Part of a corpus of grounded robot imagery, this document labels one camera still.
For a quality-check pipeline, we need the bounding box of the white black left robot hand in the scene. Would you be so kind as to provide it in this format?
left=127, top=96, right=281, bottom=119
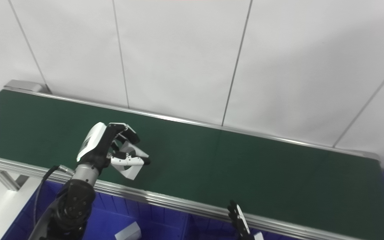
left=76, top=122, right=151, bottom=169

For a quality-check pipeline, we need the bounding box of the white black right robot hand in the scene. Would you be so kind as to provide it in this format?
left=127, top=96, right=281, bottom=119
left=227, top=200, right=264, bottom=240

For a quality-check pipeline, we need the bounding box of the white square part with hole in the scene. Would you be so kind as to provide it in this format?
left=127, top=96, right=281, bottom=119
left=114, top=221, right=142, bottom=240
left=111, top=140, right=150, bottom=181

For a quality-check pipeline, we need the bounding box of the aluminium conveyor leg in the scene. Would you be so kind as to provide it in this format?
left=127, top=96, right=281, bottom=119
left=0, top=166, right=29, bottom=191

